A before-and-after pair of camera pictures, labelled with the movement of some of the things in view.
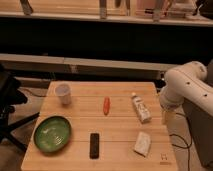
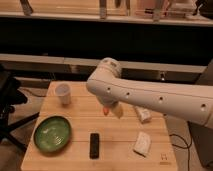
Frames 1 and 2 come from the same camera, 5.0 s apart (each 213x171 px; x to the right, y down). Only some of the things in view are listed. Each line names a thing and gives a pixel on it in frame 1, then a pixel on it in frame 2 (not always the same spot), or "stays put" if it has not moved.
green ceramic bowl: (52, 134) stays put
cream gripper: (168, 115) to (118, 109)
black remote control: (94, 146) stays put
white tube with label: (141, 108) stays put
